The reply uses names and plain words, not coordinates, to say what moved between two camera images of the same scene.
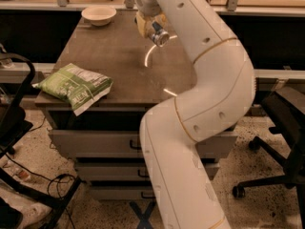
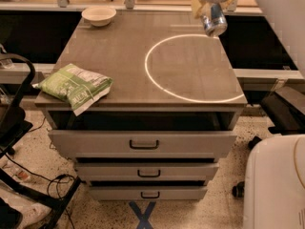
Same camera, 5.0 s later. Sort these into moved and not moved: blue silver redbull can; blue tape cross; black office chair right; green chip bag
Moved: blue silver redbull can
Not moved: green chip bag; black office chair right; blue tape cross
